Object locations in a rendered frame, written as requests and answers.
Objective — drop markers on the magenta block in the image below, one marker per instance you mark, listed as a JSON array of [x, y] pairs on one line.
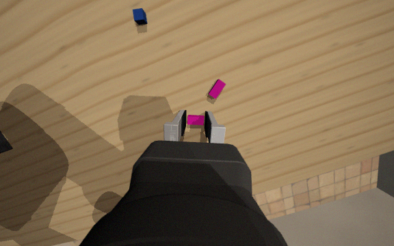
[[217, 88], [195, 119]]

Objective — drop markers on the small blue cube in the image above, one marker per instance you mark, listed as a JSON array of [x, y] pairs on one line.
[[139, 16]]

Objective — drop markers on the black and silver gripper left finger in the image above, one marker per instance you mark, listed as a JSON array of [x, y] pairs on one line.
[[175, 129]]

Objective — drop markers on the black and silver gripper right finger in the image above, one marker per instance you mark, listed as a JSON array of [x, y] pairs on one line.
[[214, 131]]

